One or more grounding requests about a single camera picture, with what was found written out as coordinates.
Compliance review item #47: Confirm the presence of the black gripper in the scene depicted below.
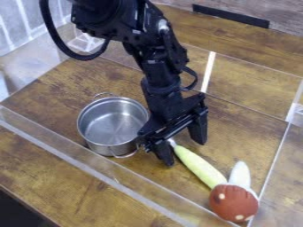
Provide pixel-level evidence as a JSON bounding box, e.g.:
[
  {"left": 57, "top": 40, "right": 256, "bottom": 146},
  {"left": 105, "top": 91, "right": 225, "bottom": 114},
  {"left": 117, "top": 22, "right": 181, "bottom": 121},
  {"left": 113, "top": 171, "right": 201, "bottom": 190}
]
[{"left": 138, "top": 79, "right": 208, "bottom": 167}]

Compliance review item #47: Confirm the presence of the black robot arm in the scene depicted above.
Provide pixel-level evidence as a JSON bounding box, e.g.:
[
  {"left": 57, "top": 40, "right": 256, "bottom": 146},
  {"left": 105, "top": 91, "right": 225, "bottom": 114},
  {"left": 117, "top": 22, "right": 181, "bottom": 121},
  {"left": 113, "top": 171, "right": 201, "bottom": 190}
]
[{"left": 69, "top": 0, "right": 206, "bottom": 166}]

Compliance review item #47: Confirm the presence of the stainless steel pot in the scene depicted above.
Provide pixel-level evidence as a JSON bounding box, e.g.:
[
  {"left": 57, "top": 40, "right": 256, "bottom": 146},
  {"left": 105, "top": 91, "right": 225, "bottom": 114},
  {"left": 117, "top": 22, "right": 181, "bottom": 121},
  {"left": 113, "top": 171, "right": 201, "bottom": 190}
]
[{"left": 77, "top": 92, "right": 149, "bottom": 159}]

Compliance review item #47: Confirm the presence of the brown plush mushroom toy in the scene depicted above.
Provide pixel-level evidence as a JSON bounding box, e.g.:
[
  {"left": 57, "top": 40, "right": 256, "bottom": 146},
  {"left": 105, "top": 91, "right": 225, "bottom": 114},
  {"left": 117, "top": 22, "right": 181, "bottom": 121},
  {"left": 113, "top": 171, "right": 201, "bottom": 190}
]
[{"left": 208, "top": 161, "right": 258, "bottom": 223}]

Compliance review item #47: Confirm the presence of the clear acrylic front barrier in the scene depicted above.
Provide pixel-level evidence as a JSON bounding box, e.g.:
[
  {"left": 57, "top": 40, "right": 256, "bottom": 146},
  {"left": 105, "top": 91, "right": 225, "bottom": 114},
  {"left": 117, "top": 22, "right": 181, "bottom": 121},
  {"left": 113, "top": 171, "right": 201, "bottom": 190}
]
[{"left": 0, "top": 106, "right": 238, "bottom": 227}]

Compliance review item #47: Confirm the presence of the clear acrylic triangle stand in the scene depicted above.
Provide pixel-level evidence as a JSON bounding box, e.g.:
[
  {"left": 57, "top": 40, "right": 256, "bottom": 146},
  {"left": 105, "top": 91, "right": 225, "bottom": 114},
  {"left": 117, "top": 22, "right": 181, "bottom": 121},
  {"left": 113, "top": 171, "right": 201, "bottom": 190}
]
[{"left": 67, "top": 28, "right": 103, "bottom": 53}]

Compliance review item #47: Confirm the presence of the black bar on table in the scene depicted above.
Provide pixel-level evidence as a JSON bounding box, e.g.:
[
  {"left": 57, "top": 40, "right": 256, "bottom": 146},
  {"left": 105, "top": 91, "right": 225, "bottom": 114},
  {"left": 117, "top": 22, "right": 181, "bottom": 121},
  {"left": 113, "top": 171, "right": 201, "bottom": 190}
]
[{"left": 192, "top": 4, "right": 269, "bottom": 28}]

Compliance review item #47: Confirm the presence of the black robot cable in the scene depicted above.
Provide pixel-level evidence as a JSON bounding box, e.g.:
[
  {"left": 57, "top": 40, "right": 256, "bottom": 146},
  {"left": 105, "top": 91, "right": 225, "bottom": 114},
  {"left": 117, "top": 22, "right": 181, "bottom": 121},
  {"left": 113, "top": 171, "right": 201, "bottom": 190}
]
[{"left": 37, "top": 0, "right": 110, "bottom": 62}]

